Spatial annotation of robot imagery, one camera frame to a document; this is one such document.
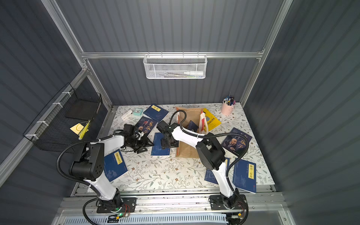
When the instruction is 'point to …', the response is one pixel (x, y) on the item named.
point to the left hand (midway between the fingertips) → (151, 147)
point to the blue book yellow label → (192, 126)
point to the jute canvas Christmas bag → (198, 116)
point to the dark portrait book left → (146, 125)
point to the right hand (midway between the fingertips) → (168, 146)
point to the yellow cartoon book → (212, 122)
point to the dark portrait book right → (236, 143)
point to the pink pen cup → (228, 106)
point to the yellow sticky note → (78, 128)
